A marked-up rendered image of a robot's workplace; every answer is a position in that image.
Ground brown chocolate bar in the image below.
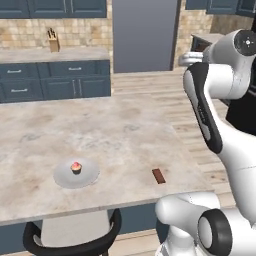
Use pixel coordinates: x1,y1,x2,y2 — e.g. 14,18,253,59
151,168,167,185

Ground pink frosted cupcake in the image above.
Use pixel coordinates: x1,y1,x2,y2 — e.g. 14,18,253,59
70,161,83,176

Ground grey fridge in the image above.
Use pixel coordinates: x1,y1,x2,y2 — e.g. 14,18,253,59
111,0,182,74

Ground blue base cabinets run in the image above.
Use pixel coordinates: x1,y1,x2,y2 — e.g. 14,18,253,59
0,59,112,103

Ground black stool with grey seat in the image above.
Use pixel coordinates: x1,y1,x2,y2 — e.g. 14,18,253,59
22,208,123,256

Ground blue wall cabinets run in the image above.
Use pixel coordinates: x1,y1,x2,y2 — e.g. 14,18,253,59
0,0,108,20

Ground blue wall cabinets by fridge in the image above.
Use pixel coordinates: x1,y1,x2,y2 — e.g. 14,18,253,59
184,0,256,18

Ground black appliance front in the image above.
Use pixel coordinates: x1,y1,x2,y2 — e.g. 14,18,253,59
225,87,256,136

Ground grey round plate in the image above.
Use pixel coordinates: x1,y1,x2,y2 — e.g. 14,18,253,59
52,157,101,190

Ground dark cabinet with grey top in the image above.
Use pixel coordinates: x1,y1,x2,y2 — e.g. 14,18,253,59
190,32,224,53

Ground blue island base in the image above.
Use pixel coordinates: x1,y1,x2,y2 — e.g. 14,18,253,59
0,202,172,248

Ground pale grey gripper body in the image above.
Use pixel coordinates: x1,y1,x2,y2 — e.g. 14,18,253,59
178,51,205,68

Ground wooden knife block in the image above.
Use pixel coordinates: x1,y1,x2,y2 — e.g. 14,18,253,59
46,27,61,54

